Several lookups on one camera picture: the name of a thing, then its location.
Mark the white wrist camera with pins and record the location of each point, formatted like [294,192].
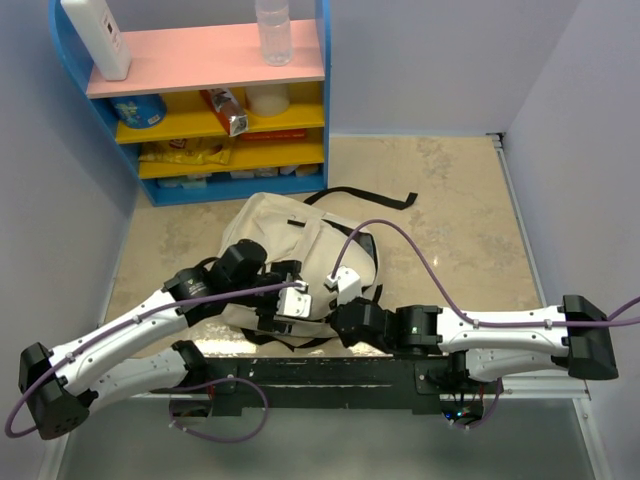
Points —
[294,301]
[345,283]

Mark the aluminium frame rail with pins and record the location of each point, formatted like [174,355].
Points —
[467,221]

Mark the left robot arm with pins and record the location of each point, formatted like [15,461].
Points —
[63,385]

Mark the white rectangular bottle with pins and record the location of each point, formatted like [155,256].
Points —
[98,30]

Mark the blue shelf unit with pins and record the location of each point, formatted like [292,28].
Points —
[178,63]

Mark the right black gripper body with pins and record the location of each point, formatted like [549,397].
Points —
[346,339]

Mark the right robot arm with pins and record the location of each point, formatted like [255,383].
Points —
[573,336]

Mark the blue round snack tub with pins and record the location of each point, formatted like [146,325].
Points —
[140,111]

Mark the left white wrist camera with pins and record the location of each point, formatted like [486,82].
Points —
[294,301]

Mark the yellow chips bag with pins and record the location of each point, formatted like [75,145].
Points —
[192,151]

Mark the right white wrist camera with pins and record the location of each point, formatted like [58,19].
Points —
[345,283]

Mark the orange silver snack packet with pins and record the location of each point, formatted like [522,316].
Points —
[228,111]

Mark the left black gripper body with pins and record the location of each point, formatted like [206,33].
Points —
[266,305]

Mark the white small boxes row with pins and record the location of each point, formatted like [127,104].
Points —
[200,181]

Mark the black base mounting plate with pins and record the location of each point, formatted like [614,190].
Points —
[425,387]

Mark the beige canvas backpack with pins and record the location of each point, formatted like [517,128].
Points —
[289,229]

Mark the clear plastic water bottle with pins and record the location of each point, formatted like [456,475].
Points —
[274,28]

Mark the white cylindrical container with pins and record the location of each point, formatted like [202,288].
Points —
[268,100]

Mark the red flat box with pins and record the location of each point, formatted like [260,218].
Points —
[279,135]

